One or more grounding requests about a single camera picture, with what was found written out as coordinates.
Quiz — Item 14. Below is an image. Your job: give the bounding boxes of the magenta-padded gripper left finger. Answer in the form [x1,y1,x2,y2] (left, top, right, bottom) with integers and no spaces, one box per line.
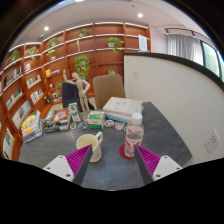
[43,143,94,186]

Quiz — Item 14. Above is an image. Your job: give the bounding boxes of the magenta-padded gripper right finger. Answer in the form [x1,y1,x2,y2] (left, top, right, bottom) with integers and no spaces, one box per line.
[133,145,184,186]

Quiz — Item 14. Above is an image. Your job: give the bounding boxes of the clear plastic water bottle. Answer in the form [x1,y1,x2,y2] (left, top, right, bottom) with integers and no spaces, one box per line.
[123,112,145,159]

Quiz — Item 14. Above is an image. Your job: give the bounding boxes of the cream ceramic mug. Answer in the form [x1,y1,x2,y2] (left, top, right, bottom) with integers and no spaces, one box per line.
[75,130,105,164]

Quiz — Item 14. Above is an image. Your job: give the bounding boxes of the flat round red coaster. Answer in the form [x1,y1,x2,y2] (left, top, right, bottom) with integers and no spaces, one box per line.
[118,143,136,160]

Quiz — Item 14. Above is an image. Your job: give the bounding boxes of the pile of books and tools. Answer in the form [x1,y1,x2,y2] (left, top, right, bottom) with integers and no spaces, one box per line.
[42,107,71,134]

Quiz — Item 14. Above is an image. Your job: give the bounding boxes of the colourful book stack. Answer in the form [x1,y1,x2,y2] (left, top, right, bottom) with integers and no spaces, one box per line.
[20,109,44,145]

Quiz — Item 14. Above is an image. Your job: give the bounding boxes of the tall green and white carton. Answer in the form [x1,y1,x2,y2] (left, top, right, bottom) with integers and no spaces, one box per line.
[67,101,82,123]

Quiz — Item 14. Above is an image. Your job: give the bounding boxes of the green and white box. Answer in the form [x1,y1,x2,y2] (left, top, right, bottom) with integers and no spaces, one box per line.
[87,110,106,130]

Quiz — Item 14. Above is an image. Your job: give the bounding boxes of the dark office chair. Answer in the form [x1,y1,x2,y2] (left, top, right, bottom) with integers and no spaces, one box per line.
[61,81,86,110]

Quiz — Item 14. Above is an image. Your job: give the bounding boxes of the stack of white books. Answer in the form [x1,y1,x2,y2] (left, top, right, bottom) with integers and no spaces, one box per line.
[102,96,145,125]

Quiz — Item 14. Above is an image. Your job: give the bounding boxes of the wooden artist mannequin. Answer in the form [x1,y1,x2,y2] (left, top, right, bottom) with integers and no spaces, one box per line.
[62,69,92,123]

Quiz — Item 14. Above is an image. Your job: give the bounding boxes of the tan upholstered chair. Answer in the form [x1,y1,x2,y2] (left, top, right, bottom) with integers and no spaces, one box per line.
[92,73,127,111]

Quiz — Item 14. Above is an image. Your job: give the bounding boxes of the grey window curtain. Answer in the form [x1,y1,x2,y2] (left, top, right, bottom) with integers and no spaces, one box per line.
[166,32,205,66]

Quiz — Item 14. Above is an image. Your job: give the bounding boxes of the wooden shelf unit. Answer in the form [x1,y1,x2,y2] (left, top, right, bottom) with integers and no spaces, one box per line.
[0,21,152,162]

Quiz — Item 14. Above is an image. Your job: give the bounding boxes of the ceiling lights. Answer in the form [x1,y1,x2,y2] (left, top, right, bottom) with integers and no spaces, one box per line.
[42,0,145,32]

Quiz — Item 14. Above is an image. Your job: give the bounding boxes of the white wall power outlet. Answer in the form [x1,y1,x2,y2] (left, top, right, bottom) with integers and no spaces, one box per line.
[203,128,221,154]

